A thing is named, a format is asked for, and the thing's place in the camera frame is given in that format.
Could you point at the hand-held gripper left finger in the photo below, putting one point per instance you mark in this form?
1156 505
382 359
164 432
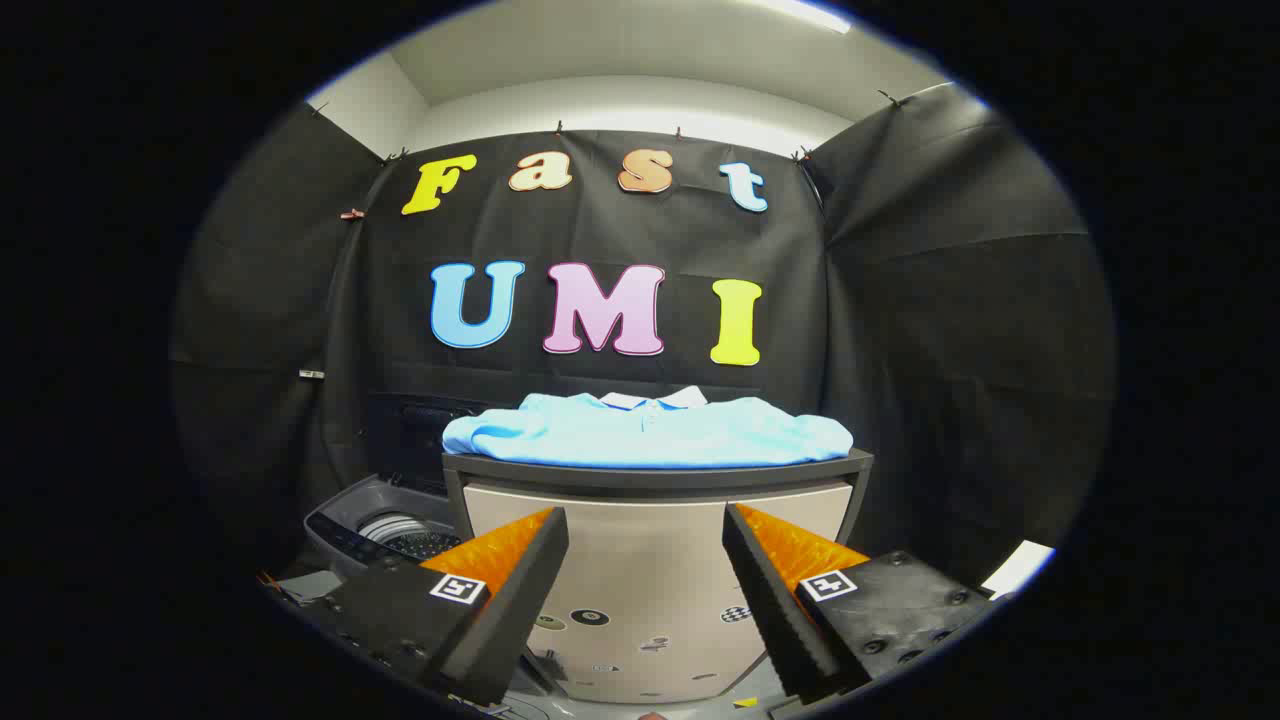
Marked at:
520 600

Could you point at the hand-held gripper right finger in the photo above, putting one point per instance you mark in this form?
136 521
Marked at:
775 610

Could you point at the grey washing machine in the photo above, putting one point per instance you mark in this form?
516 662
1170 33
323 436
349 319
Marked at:
345 525

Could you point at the light blue polo shirt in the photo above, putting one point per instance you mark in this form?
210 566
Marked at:
650 435

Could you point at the beige cabinet with dark top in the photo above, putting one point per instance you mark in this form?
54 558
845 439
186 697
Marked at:
650 560

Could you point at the white sheet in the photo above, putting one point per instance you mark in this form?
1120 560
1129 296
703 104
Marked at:
1020 568

